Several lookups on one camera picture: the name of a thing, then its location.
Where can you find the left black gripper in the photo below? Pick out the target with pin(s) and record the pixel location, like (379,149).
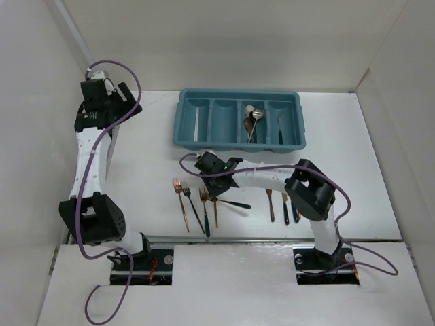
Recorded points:
(128,104)

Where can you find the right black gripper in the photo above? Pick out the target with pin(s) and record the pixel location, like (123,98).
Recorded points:
(213,191)

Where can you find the blue plastic cutlery tray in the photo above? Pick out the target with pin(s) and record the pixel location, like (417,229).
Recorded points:
(221,116)

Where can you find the white silver round spoon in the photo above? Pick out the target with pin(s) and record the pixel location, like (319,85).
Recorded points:
(248,110)

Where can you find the gold fork dark handle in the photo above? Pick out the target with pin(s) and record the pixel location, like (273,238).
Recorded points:
(280,134)

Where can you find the gold knife green handle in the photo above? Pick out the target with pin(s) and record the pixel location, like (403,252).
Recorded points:
(285,209)
(295,213)

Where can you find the copper round spoon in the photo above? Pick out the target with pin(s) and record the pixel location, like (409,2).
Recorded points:
(215,209)

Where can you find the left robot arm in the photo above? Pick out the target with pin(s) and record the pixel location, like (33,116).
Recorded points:
(89,213)

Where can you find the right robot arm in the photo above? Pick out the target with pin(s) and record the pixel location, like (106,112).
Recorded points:
(311,192)

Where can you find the dark grey fork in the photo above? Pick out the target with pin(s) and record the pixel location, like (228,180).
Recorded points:
(187,193)

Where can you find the gold fork lying sideways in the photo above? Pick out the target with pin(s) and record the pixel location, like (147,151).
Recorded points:
(237,204)

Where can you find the rose gold fork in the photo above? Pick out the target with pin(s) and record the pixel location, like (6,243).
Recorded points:
(178,190)

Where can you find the copper fork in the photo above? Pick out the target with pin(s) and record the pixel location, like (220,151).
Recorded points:
(269,193)

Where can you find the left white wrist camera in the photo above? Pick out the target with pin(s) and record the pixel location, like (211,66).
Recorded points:
(101,74)

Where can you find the gold fork green handle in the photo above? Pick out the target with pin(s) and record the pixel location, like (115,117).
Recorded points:
(203,199)

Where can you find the aluminium rail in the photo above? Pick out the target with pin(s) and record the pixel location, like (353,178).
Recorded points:
(214,240)

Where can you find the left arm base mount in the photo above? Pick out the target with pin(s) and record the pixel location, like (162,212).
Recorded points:
(153,266)

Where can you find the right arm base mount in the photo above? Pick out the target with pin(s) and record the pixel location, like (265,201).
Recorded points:
(314,267)

